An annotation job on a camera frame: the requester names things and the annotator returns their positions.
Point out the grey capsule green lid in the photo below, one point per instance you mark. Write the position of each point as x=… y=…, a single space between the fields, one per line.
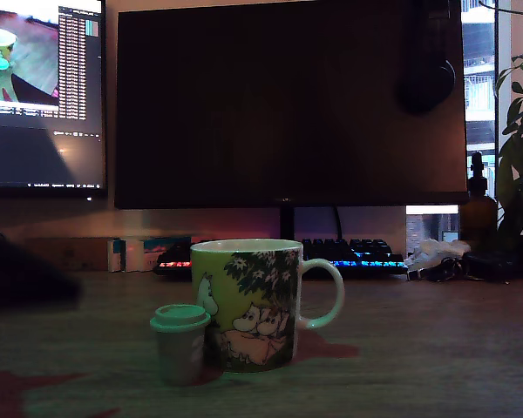
x=178 y=348

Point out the brown cardboard box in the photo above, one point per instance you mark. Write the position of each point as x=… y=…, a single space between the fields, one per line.
x=78 y=254

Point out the white box teal stripe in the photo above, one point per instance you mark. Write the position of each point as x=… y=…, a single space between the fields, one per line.
x=115 y=257

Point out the blue and white box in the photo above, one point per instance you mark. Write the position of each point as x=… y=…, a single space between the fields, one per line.
x=136 y=257

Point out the lit computer monitor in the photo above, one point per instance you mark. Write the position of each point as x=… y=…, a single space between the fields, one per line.
x=26 y=152

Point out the green cartoon print mug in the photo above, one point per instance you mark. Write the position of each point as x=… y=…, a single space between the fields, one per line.
x=253 y=305

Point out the black monitor stand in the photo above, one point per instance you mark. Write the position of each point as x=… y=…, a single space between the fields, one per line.
x=287 y=222

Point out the large dark computer monitor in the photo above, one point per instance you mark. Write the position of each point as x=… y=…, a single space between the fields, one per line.
x=266 y=109

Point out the black backlit keyboard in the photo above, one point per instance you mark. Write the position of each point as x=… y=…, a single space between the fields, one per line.
x=362 y=257

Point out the crumpled white tissue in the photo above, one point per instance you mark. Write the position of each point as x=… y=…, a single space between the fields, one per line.
x=436 y=250

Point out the black bunch of keys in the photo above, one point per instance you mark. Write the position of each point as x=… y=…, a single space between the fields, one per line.
x=444 y=270

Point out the black headphones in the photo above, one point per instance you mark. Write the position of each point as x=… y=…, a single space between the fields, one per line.
x=427 y=87

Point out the amber pump bottle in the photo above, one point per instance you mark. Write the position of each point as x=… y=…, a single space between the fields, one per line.
x=478 y=213

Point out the black wallet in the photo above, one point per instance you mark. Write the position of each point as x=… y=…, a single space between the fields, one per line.
x=492 y=263

